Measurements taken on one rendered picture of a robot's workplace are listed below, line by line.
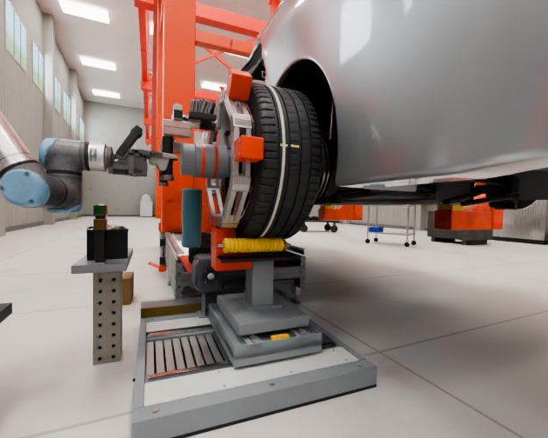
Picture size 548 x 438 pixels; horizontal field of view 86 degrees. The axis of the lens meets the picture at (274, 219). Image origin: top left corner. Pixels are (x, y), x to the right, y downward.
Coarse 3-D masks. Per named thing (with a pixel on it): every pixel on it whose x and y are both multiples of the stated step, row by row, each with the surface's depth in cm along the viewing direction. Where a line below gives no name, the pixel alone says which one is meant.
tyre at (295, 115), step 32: (256, 96) 105; (288, 96) 110; (256, 128) 104; (288, 128) 103; (288, 160) 102; (320, 160) 106; (256, 192) 104; (288, 192) 105; (256, 224) 110; (288, 224) 115
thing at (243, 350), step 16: (224, 320) 135; (224, 336) 118; (240, 336) 116; (256, 336) 114; (272, 336) 111; (288, 336) 113; (304, 336) 115; (320, 336) 118; (240, 352) 106; (256, 352) 108; (272, 352) 110; (288, 352) 113; (304, 352) 116
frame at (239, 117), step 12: (228, 108) 107; (240, 108) 108; (240, 120) 100; (240, 132) 103; (216, 144) 146; (216, 180) 148; (240, 180) 101; (216, 192) 147; (228, 192) 106; (240, 192) 107; (228, 204) 107; (240, 204) 108; (216, 216) 126; (228, 216) 112
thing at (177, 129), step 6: (168, 120) 98; (174, 120) 99; (168, 126) 99; (174, 126) 99; (180, 126) 100; (186, 126) 101; (168, 132) 99; (174, 132) 99; (180, 132) 100; (186, 132) 101; (186, 138) 105
